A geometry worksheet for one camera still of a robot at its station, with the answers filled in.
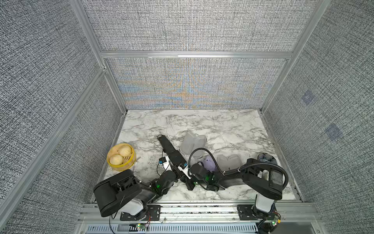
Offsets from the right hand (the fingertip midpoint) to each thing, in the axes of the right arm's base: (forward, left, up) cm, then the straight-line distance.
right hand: (179, 177), depth 83 cm
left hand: (+6, -3, +1) cm, 7 cm away
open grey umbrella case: (+24, -7, -3) cm, 26 cm away
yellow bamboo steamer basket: (+9, +31, +2) cm, 32 cm away
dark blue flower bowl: (+11, -54, +1) cm, 55 cm away
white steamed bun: (+10, +38, +3) cm, 39 cm away
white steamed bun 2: (+15, +34, +4) cm, 37 cm away
